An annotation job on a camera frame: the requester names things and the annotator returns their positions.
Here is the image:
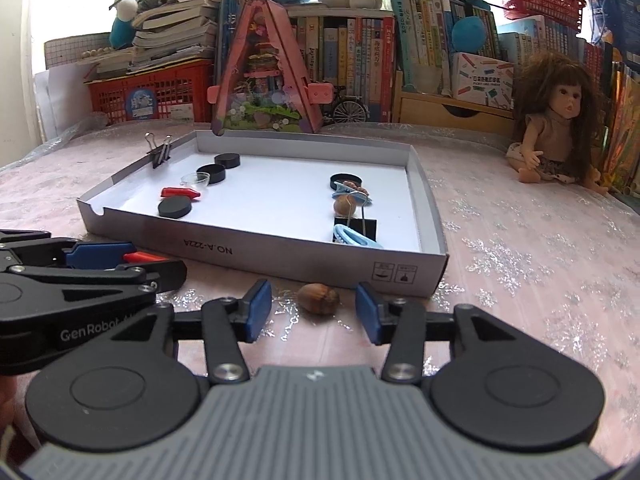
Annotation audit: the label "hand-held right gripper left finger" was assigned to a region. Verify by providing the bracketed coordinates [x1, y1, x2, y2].
[102, 279, 273, 385]

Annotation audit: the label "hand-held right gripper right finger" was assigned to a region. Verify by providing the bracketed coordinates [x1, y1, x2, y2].
[355, 282, 526, 385]

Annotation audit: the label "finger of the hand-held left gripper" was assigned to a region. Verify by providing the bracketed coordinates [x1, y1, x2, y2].
[10, 258, 188, 307]
[0, 230, 137, 269]

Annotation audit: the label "plain blue hair clip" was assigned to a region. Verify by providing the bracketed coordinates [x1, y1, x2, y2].
[333, 224, 385, 250]

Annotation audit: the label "large black binder clip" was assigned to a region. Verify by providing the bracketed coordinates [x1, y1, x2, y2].
[332, 205, 378, 246]

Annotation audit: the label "clear round lid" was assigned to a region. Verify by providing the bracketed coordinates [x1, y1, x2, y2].
[180, 171, 211, 192]

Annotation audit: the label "white cardboard box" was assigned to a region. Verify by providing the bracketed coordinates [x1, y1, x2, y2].
[76, 129, 449, 298]

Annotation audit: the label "decorated blue hair clip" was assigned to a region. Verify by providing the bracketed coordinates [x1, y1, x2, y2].
[331, 181, 373, 208]

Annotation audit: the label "shallow black round lid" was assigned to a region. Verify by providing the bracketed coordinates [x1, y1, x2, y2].
[330, 172, 365, 191]

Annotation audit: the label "small black binder clip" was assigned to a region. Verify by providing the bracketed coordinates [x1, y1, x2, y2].
[144, 131, 173, 170]

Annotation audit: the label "clear plastic film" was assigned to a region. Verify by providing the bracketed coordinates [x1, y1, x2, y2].
[0, 110, 111, 171]

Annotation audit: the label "white paper sheets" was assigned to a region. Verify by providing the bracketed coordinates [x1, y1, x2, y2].
[34, 65, 91, 146]

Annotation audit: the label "pink snowflake tablecloth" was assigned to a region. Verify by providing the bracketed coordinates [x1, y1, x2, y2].
[0, 120, 640, 461]

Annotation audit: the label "large red plastic basket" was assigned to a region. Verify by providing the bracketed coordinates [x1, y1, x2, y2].
[85, 59, 216, 125]

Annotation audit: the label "small bicycle model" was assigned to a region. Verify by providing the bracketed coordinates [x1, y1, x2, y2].
[330, 85, 371, 126]

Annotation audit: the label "pink triangular toy house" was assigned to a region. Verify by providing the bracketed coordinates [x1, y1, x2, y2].
[207, 0, 335, 137]

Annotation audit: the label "grid-lined board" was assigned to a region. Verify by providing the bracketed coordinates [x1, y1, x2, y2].
[44, 30, 136, 68]

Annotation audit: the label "wooden drawer box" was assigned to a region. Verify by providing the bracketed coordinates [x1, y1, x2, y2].
[392, 72, 516, 133]

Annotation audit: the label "blue and white plush toy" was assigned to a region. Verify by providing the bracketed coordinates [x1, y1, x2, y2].
[110, 0, 146, 51]

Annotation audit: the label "stack of books and papers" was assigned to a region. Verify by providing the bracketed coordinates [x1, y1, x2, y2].
[87, 0, 221, 81]

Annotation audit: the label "row of upright books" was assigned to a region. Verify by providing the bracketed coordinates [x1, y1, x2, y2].
[217, 0, 616, 123]

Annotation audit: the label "white pencil-print carton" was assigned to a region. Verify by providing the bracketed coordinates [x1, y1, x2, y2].
[451, 52, 515, 111]

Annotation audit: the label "brown-haired doll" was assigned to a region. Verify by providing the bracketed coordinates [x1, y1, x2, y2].
[506, 52, 613, 196]

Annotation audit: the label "shiny foil paper sheets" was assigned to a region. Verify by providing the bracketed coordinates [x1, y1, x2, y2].
[602, 60, 640, 196]

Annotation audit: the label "blue printed bag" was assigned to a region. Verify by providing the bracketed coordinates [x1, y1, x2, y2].
[585, 0, 640, 46]

